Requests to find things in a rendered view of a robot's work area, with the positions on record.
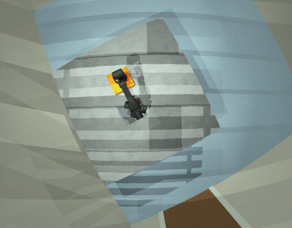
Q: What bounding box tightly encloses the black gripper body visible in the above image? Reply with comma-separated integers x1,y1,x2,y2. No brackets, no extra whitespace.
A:
124,101,147,114

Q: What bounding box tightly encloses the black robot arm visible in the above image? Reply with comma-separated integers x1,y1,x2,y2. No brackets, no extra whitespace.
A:
112,68,144,120

